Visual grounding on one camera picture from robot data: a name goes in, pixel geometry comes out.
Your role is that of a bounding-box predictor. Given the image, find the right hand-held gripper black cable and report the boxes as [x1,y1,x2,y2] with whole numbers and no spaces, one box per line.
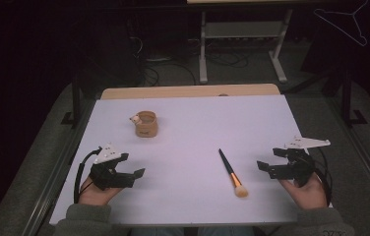
[314,147,334,207]

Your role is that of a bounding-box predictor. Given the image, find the hand-held gripper black cable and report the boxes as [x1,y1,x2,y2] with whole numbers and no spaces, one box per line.
[314,147,334,207]
[73,147,104,205]

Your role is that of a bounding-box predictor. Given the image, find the white metal table frame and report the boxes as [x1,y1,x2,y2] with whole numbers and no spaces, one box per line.
[198,9,294,86]

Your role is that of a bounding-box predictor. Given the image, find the left hand-held gripper black cable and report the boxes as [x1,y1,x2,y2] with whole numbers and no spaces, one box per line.
[73,147,104,205]

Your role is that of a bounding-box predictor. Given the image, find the brown cup with bear handle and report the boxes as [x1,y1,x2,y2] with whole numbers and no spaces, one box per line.
[129,110,159,139]

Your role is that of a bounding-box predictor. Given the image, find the black cables on floor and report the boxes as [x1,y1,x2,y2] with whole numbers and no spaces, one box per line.
[127,35,250,88]

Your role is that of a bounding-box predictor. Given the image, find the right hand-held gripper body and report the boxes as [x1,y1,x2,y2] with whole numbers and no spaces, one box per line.
[275,136,332,189]

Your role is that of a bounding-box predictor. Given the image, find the person's left hand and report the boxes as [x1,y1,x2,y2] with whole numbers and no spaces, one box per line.
[78,176,124,207]

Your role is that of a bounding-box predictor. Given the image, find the person's right hand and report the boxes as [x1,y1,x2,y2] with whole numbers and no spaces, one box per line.
[278,172,329,211]

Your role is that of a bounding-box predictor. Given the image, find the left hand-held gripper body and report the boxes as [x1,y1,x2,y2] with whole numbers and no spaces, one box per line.
[89,143,136,192]

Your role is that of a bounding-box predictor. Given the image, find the black-handled makeup brush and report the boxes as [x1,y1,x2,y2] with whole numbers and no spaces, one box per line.
[217,147,249,199]

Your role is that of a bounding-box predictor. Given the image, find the black metal stand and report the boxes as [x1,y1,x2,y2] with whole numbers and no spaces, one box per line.
[60,74,83,128]
[340,69,369,128]

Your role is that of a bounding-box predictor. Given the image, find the white wire clothes hanger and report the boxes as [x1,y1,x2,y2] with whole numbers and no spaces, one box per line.
[313,0,370,47]

